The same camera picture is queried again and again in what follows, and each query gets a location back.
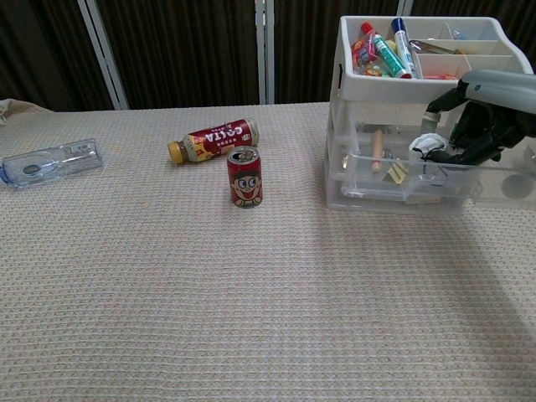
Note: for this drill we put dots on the Costa coffee bottle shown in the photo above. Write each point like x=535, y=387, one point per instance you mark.
x=218, y=138

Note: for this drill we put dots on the clear plastic drawer with clips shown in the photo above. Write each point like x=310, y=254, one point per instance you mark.
x=473, y=184

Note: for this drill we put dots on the yellow small block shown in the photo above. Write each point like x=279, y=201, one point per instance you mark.
x=392, y=43

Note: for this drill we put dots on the gold binder clip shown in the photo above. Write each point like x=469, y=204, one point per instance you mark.
x=397, y=171

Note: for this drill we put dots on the red cartoon face can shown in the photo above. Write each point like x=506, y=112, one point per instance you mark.
x=245, y=184

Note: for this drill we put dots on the red square packet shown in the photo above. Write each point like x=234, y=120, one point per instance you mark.
x=439, y=76

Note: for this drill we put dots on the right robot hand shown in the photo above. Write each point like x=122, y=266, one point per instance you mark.
x=498, y=90

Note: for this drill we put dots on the blue small toy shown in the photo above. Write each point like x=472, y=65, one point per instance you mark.
x=456, y=32

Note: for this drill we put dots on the red snack packet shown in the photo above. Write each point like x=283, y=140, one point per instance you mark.
x=363, y=52

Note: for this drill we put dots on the clear plastic water bottle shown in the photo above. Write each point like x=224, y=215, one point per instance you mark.
x=50, y=165

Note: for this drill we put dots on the white drawer organizer box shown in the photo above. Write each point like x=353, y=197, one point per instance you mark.
x=377, y=90

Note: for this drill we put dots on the red capped green marker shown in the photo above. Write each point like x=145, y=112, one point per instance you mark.
x=389, y=54

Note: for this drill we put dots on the green yellow snack packet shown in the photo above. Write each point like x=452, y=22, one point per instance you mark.
x=374, y=72

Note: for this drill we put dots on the beige woven tablecloth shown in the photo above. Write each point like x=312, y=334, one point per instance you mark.
x=251, y=301

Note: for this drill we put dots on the wooden stick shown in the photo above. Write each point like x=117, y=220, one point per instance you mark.
x=377, y=151

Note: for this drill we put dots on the blue capped white marker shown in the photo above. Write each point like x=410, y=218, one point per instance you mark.
x=406, y=46

